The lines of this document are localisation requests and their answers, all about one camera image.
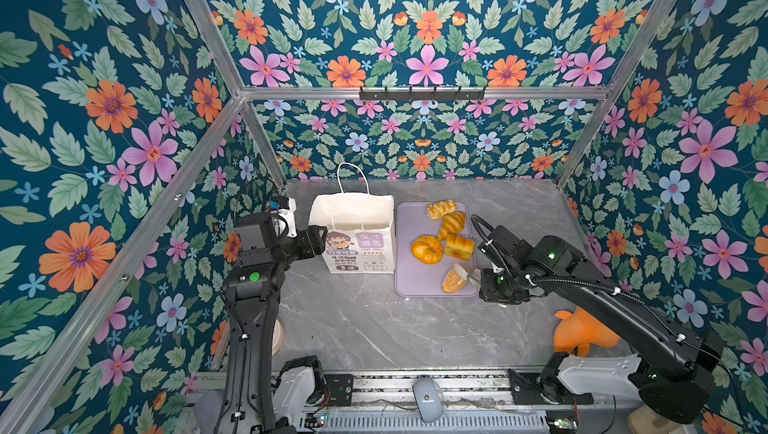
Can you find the metal tongs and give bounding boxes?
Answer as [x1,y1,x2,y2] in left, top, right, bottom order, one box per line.
[453,263,481,289]

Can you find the oval seeded bread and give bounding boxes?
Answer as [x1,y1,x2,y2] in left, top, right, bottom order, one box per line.
[441,267,465,294]

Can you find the white paper bag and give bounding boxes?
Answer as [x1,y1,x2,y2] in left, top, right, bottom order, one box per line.
[309,181,396,275]

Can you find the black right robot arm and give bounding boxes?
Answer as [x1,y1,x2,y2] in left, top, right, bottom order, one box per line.
[471,215,725,424]

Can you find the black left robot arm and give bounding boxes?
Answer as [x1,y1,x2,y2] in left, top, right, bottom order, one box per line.
[194,212,328,433]

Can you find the square toast bread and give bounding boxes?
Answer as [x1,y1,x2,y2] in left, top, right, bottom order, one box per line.
[444,234,475,261]

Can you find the striped croissant bread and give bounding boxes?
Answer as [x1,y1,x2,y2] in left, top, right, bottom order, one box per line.
[437,211,466,241]

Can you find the round pumpkin bread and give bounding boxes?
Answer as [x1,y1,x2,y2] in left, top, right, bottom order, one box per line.
[411,235,443,265]

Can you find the twisted bread top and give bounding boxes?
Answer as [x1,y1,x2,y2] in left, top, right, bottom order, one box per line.
[427,200,457,220]

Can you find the purple cutting mat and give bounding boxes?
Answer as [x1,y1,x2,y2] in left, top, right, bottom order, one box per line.
[394,202,478,297]

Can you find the orange plush toy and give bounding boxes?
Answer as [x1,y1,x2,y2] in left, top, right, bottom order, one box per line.
[553,307,621,357]

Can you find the round beige clock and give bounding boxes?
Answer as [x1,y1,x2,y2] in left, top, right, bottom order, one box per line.
[271,320,285,357]

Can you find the tan sponge block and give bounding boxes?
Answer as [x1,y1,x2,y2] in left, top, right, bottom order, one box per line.
[627,405,680,434]

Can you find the black hook rack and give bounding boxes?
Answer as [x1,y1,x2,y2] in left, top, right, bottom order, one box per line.
[358,86,486,103]

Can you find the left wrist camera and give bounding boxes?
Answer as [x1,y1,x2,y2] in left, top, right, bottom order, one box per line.
[269,195,297,238]

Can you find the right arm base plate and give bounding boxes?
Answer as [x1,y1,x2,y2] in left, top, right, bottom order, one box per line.
[506,369,594,406]

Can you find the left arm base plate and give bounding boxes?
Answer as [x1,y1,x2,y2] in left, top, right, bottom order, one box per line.
[325,373,355,407]

